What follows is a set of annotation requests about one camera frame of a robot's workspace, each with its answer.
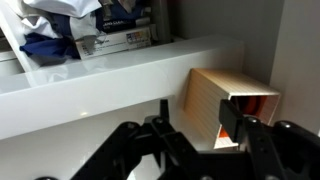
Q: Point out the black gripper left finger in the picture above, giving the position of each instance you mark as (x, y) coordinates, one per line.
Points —
(146, 150)

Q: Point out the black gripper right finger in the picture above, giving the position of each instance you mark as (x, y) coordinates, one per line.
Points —
(283, 150)

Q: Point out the dark blue printed box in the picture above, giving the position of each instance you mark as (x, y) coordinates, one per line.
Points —
(123, 16)

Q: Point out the white rectangular sink basin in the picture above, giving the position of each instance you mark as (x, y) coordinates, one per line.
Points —
(66, 146)

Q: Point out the white printed carton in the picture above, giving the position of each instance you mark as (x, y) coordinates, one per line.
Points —
(113, 43)

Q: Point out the dark blue cloth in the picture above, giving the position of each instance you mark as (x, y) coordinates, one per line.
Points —
(46, 46)

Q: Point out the blue items in drawer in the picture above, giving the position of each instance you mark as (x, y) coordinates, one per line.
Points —
(60, 8)

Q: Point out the white open drawer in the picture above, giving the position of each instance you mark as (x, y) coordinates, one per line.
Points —
(13, 36)

